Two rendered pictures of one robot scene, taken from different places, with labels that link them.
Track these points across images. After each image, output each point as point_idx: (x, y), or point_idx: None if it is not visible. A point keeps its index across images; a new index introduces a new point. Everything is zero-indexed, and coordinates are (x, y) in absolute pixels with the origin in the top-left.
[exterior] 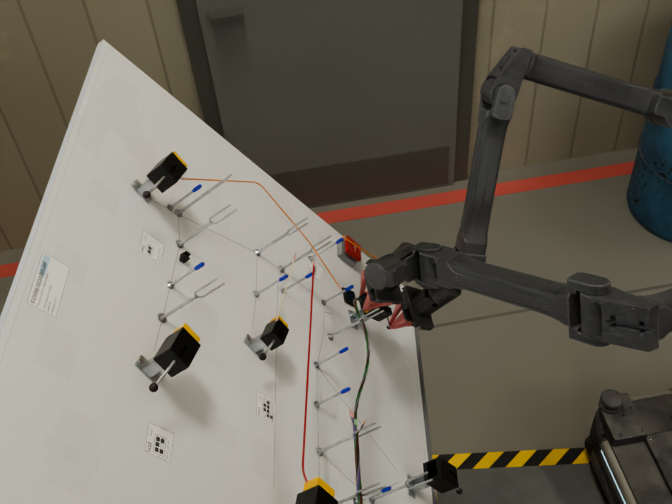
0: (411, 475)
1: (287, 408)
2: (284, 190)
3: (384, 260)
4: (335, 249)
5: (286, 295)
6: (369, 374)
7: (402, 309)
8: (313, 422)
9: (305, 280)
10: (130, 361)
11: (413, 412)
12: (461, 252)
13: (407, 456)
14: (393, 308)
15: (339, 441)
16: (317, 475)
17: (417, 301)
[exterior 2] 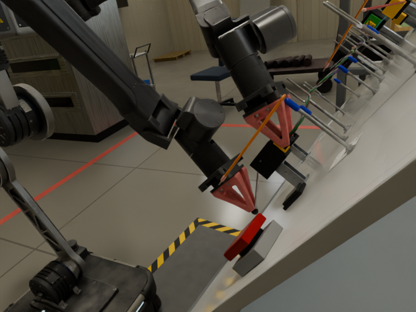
0: (301, 163)
1: (415, 42)
2: (402, 162)
3: (269, 12)
4: (280, 236)
5: (411, 67)
6: (307, 168)
7: (239, 168)
8: (387, 72)
9: (371, 118)
10: None
11: (272, 202)
12: (197, 8)
13: (298, 168)
14: (221, 278)
15: (367, 57)
16: (389, 65)
17: (223, 152)
